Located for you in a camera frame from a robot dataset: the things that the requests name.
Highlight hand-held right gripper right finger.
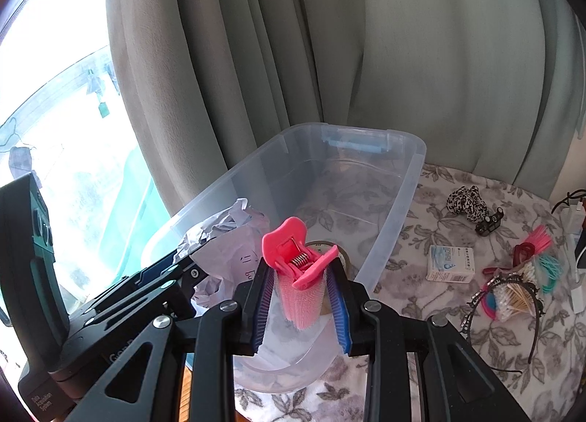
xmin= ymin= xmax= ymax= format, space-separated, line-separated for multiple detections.
xmin=326 ymin=257 xmax=534 ymax=422

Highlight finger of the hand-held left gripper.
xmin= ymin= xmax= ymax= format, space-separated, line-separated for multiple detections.
xmin=158 ymin=266 xmax=205 ymax=326
xmin=94 ymin=243 xmax=209 ymax=308

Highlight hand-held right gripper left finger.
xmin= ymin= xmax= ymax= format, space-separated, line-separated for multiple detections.
xmin=59 ymin=261 xmax=281 ymax=422

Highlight pink hair clip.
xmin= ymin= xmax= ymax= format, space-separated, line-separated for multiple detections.
xmin=261 ymin=216 xmax=342 ymax=333

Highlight white paper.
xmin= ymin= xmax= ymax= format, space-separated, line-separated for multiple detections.
xmin=174 ymin=197 xmax=275 ymax=313

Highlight clear plastic container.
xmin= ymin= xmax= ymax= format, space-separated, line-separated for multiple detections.
xmin=141 ymin=122 xmax=427 ymax=395

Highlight leopard print scrunchie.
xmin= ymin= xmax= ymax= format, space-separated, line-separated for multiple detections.
xmin=446 ymin=184 xmax=487 ymax=223

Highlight black toy car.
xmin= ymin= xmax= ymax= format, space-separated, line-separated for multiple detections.
xmin=475 ymin=207 xmax=504 ymax=237

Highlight brown tape roll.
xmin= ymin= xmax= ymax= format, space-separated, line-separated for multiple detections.
xmin=304 ymin=240 xmax=354 ymax=283

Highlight floral blanket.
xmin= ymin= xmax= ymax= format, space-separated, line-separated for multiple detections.
xmin=233 ymin=161 xmax=582 ymax=422

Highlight small white box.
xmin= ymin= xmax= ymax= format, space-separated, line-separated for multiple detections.
xmin=426 ymin=245 xmax=476 ymax=284

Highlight black headband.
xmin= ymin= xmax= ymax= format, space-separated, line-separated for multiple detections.
xmin=460 ymin=273 xmax=550 ymax=374

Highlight pack of cotton swabs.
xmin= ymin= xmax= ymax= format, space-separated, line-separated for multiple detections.
xmin=492 ymin=262 xmax=543 ymax=322

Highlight red hair clip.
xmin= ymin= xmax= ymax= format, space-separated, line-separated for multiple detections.
xmin=510 ymin=225 xmax=553 ymax=268

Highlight grey-green curtain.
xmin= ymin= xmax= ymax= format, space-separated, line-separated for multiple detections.
xmin=105 ymin=0 xmax=586 ymax=203

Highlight pink hair tie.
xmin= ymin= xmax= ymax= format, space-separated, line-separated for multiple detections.
xmin=481 ymin=289 xmax=500 ymax=322

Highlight teal hair ties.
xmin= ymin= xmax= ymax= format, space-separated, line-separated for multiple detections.
xmin=533 ymin=255 xmax=563 ymax=295

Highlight black cable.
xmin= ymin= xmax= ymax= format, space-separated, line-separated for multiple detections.
xmin=552 ymin=190 xmax=586 ymax=214

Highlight white charger with cable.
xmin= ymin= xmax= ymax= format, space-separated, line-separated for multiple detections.
xmin=565 ymin=202 xmax=586 ymax=313

